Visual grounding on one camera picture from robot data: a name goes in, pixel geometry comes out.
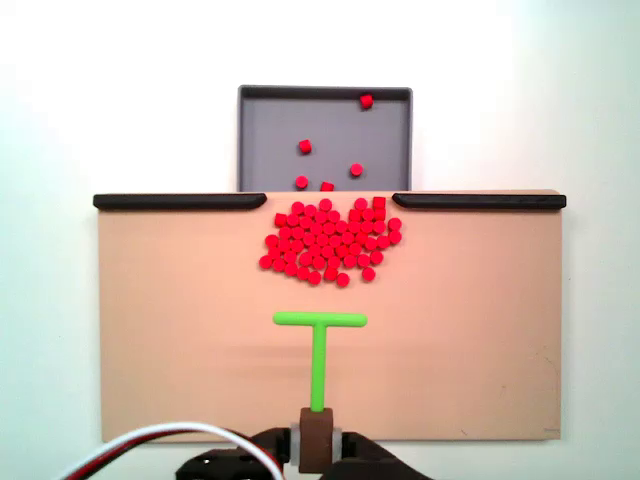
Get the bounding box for green T-shaped pusher tool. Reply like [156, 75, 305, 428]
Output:
[272, 310, 369, 474]

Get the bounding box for pile of red granules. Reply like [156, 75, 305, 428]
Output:
[258, 196, 404, 288]

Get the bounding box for beige rectangular board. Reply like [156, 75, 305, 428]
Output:
[94, 188, 567, 444]

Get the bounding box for grey shallow tray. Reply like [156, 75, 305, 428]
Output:
[237, 85, 415, 194]

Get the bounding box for red white black servo cable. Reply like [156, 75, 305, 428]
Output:
[49, 421, 284, 480]

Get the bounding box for black edge rail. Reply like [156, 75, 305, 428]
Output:
[392, 192, 568, 210]
[92, 193, 268, 211]

